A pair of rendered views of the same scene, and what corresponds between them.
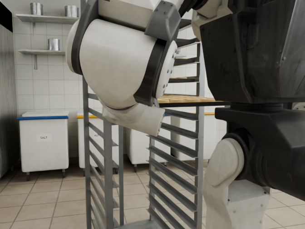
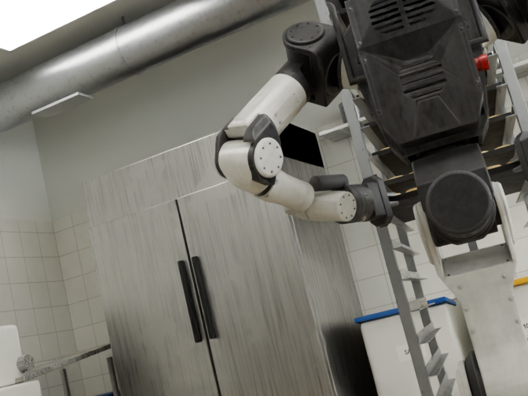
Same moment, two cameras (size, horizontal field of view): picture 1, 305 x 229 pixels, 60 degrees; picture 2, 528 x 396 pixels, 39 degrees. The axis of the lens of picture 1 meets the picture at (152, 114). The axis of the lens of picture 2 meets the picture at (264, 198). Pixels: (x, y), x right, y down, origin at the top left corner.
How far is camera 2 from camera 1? 119 cm
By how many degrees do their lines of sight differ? 40
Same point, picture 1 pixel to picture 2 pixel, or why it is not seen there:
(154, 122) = (333, 206)
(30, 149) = (390, 379)
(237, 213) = (465, 289)
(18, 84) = (354, 261)
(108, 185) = (410, 341)
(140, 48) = (243, 151)
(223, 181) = (430, 252)
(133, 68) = (243, 163)
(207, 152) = not seen: outside the picture
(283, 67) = (383, 118)
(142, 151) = not seen: outside the picture
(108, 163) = (401, 307)
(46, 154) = not seen: hidden behind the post
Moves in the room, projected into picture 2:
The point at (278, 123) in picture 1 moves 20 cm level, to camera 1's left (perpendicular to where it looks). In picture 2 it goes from (416, 167) to (331, 198)
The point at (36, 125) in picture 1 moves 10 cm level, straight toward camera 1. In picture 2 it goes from (391, 328) to (390, 329)
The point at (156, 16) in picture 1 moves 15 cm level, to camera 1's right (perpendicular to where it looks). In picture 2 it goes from (248, 129) to (309, 100)
